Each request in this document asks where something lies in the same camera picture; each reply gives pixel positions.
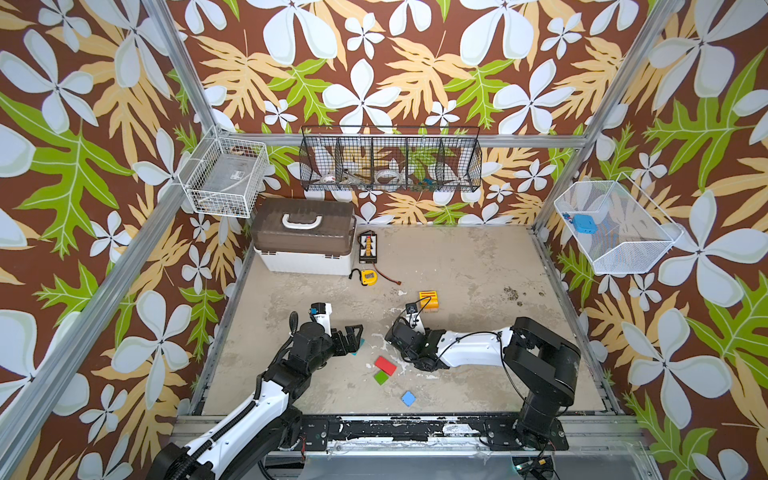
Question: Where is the orange block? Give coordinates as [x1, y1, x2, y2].
[420, 297, 439, 311]

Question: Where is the green block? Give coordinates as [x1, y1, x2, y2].
[374, 371, 389, 385]

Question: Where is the teal wedge block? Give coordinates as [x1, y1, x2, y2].
[352, 338, 365, 355]

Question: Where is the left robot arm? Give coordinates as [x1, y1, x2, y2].
[147, 303, 364, 479]

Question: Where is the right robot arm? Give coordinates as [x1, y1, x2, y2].
[385, 317, 581, 450]

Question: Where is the blue block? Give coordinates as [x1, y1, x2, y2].
[401, 391, 416, 407]

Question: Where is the yellow tape measure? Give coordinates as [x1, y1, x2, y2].
[348, 268, 379, 286]

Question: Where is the brown lid tool box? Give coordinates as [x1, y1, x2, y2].
[251, 198, 357, 276]

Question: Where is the black orange battery charger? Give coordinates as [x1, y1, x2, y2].
[357, 230, 378, 265]

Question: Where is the blue object in basket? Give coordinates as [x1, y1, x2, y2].
[571, 214, 598, 235]

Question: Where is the white mesh basket right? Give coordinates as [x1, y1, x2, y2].
[554, 174, 683, 276]

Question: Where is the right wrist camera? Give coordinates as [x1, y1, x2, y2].
[405, 301, 425, 334]

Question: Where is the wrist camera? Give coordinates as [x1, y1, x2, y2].
[309, 302, 332, 336]
[405, 301, 425, 334]

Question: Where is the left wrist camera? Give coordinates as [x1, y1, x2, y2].
[309, 302, 332, 336]

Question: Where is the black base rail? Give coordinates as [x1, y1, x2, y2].
[297, 412, 569, 452]

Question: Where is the white wire basket left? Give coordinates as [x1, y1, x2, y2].
[179, 134, 270, 218]

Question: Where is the black wire basket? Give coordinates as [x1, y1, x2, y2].
[297, 125, 483, 192]

